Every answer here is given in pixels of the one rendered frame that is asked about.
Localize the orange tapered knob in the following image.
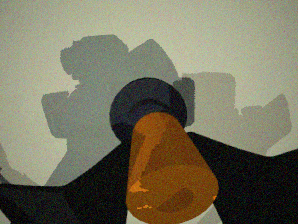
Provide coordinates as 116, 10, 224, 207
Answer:
125, 112, 220, 224

